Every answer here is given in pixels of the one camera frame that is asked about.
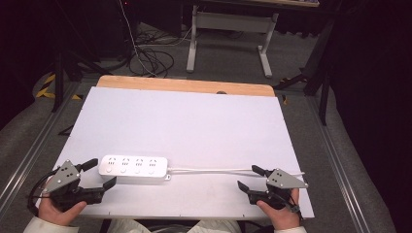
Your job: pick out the wooden table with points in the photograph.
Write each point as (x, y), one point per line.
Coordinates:
(162, 84)

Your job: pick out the white power strip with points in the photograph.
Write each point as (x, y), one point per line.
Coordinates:
(132, 166)

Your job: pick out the dark curtain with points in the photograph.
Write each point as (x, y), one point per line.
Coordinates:
(372, 81)

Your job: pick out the person's right hand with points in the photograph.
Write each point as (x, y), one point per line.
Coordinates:
(285, 217)

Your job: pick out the person's left hand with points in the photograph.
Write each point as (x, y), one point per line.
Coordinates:
(55, 213)

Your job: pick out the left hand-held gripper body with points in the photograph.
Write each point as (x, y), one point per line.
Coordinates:
(63, 176)

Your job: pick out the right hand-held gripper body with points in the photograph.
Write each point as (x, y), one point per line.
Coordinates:
(285, 179)

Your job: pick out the white metal stand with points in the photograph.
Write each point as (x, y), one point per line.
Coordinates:
(226, 22)

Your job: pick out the black metal stand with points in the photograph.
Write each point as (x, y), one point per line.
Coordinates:
(324, 97)
(58, 84)

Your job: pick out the aluminium floor rail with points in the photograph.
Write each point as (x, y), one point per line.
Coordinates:
(336, 158)
(29, 152)

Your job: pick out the white board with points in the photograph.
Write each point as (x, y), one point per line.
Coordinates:
(181, 123)

